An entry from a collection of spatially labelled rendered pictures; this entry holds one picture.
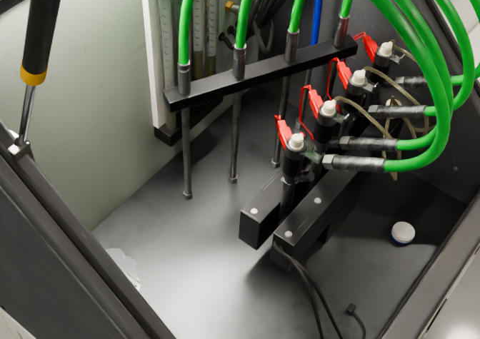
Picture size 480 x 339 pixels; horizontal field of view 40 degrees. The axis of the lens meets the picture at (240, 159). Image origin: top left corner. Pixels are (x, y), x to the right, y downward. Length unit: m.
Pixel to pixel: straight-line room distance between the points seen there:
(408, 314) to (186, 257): 0.38
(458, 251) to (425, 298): 0.10
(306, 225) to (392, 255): 0.23
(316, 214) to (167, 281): 0.28
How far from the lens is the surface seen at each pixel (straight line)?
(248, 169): 1.25
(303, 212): 1.02
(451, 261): 1.07
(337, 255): 1.17
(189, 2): 0.88
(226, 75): 1.03
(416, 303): 1.01
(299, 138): 0.89
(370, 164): 0.83
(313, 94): 1.01
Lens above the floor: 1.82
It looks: 51 degrees down
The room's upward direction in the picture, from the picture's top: 4 degrees clockwise
